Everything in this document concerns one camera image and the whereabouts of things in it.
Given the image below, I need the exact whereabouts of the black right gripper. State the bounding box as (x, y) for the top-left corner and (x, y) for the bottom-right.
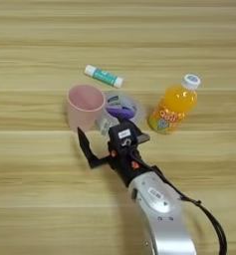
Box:
(76, 126), (154, 187)

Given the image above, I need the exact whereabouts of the clear packing tape roll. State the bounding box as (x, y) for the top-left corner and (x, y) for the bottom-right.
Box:
(96, 91), (147, 137)

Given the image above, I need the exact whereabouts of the pink plastic cup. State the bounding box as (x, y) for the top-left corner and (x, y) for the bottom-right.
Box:
(66, 83), (107, 134)

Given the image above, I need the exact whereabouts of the orange juice bottle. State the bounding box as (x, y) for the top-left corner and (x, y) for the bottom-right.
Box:
(146, 73), (202, 135)

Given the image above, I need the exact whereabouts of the black box with white label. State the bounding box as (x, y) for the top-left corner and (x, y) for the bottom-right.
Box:
(107, 122), (139, 149)

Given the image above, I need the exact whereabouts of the green white glue stick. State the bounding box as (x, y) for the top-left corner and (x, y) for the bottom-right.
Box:
(83, 64), (124, 90)

